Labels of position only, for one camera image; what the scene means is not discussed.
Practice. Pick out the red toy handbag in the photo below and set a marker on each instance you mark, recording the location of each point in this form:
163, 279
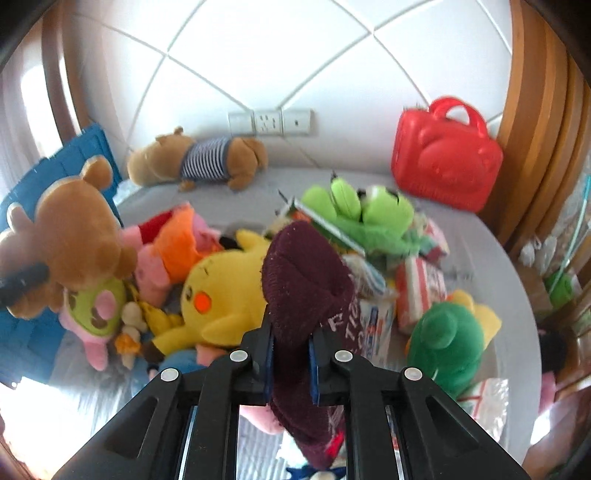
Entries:
444, 153

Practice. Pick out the pink plush green shell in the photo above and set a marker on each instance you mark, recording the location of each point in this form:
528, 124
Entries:
94, 317

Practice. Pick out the green bird plush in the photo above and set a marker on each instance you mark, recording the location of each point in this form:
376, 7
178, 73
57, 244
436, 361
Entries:
377, 219

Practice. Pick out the yellow Pikachu plush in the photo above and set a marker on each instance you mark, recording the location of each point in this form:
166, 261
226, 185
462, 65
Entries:
221, 300

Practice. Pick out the red white snack pack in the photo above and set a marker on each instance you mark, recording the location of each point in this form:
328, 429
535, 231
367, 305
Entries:
420, 284

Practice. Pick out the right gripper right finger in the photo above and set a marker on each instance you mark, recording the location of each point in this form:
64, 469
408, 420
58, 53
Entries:
372, 397

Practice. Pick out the orange plush toy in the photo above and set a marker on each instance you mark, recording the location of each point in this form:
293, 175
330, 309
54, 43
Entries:
183, 241

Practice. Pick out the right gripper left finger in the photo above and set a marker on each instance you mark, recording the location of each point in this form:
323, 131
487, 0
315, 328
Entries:
239, 377

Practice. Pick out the white wall socket strip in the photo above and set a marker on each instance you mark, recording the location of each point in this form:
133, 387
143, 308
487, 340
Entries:
290, 122

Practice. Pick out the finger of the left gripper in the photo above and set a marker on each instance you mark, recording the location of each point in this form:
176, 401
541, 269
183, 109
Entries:
15, 285

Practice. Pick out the blue plastic storage bin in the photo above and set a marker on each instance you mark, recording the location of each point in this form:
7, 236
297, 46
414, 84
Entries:
28, 347

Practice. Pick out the brown reindeer plush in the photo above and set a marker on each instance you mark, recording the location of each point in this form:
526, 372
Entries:
74, 232

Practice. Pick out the brown bear striped shirt plush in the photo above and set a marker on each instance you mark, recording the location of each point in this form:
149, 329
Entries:
177, 158

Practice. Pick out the green parrot plush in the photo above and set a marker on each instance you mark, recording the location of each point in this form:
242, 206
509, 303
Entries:
448, 342

